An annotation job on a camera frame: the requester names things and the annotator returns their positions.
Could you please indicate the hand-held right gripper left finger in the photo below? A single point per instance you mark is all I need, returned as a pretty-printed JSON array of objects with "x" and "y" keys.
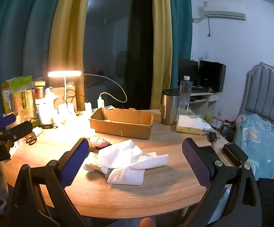
[{"x": 76, "y": 160}]

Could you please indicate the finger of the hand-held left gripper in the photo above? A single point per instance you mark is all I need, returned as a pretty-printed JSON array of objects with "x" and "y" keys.
[
  {"x": 21, "y": 128},
  {"x": 5, "y": 120}
]

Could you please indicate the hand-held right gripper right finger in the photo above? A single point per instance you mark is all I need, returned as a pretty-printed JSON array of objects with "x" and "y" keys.
[{"x": 196, "y": 163}]

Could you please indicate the white paper towel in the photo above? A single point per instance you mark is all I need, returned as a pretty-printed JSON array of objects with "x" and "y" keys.
[{"x": 127, "y": 157}]

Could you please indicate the brown cardboard box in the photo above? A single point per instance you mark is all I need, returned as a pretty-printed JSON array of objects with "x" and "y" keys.
[{"x": 120, "y": 128}]

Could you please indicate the black scissors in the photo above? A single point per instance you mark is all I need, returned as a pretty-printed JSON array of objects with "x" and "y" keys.
[{"x": 30, "y": 139}]

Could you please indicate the white crumpled packet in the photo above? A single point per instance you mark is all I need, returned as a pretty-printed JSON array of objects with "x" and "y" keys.
[{"x": 92, "y": 165}]

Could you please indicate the green snack bag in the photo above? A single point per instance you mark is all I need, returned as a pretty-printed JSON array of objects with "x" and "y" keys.
[{"x": 21, "y": 99}]

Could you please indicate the white bottle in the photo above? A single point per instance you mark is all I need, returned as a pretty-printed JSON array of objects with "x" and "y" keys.
[{"x": 44, "y": 111}]

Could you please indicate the pink knitted pouch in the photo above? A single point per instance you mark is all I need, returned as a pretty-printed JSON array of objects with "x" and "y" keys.
[{"x": 100, "y": 143}]

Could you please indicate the black car key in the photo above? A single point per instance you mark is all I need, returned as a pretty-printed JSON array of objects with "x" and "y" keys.
[{"x": 212, "y": 137}]

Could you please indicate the black case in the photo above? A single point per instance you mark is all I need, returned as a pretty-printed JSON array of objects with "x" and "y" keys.
[{"x": 234, "y": 153}]

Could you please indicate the yellow tissue box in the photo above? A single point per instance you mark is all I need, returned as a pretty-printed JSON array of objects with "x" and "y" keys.
[{"x": 189, "y": 124}]

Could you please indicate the dark jar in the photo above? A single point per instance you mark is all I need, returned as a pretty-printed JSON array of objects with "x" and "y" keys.
[{"x": 40, "y": 89}]

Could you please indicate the white cylindrical cup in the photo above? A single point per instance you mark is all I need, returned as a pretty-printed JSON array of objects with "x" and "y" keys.
[
  {"x": 72, "y": 112},
  {"x": 62, "y": 113}
]

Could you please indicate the brown paper bag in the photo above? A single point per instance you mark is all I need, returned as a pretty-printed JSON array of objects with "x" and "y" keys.
[{"x": 56, "y": 93}]

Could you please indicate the white charger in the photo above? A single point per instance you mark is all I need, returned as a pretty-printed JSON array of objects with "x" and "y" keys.
[
  {"x": 88, "y": 107},
  {"x": 100, "y": 102}
]

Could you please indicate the steel tumbler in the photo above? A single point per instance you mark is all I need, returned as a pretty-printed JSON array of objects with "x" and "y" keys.
[{"x": 169, "y": 108}]

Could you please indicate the white computer desk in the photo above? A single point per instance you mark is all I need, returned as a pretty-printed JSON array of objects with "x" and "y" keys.
[{"x": 202, "y": 100}]

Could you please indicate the blue printed blanket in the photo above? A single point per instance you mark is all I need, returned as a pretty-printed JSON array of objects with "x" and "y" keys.
[{"x": 262, "y": 146}]

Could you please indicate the clear plastic bottle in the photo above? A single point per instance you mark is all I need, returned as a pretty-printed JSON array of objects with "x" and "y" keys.
[{"x": 185, "y": 94}]

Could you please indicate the white desk lamp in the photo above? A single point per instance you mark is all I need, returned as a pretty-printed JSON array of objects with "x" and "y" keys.
[{"x": 64, "y": 73}]

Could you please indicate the dark cloth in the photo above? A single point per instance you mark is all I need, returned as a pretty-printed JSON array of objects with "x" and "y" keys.
[{"x": 271, "y": 190}]

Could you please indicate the teal curtain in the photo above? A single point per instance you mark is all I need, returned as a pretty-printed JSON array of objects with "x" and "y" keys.
[
  {"x": 180, "y": 28},
  {"x": 16, "y": 40}
]

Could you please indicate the black computer monitor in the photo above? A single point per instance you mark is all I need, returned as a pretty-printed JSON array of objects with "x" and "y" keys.
[
  {"x": 210, "y": 75},
  {"x": 187, "y": 72}
]

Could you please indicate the yellow curtain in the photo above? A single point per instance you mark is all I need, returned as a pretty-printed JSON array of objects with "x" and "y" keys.
[
  {"x": 161, "y": 52},
  {"x": 67, "y": 40}
]

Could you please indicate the grey padded headboard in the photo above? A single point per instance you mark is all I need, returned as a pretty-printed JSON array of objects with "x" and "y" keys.
[{"x": 267, "y": 92}]

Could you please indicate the white air conditioner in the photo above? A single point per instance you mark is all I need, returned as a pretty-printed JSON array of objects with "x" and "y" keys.
[{"x": 222, "y": 14}]

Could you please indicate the white wall socket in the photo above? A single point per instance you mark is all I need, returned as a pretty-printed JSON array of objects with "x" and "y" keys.
[{"x": 206, "y": 55}]

